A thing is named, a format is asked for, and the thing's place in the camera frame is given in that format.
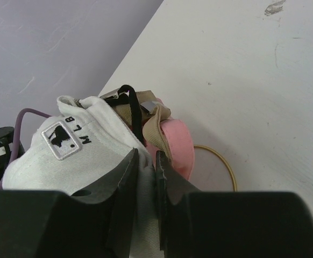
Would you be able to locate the pink baseball cap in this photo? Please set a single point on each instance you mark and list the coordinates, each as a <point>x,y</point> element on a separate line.
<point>164,133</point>

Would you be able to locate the black baseball cap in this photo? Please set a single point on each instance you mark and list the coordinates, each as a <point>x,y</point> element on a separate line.
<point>125,103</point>

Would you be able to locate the white baseball cap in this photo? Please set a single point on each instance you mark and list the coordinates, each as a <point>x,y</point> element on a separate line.
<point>70,151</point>

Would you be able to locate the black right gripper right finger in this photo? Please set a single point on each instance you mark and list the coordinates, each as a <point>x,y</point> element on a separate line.
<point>195,223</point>

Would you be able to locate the beige baseball cap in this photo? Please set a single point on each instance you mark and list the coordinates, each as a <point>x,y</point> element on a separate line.
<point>143,114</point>

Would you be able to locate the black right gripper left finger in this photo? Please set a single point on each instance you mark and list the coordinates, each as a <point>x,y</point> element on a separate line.
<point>95,221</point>

